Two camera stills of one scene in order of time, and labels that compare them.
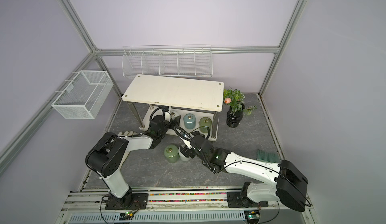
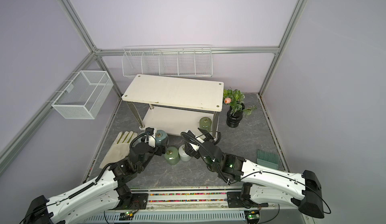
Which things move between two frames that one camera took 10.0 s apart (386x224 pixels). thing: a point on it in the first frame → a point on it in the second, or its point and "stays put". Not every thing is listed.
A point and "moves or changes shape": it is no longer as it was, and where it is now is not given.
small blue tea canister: [189, 121] moves or changes shape
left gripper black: [175, 123] → [161, 148]
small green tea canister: [205, 121] stays put
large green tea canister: [171, 153] stays put
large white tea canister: [182, 156] stays put
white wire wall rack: [185, 61] stays put
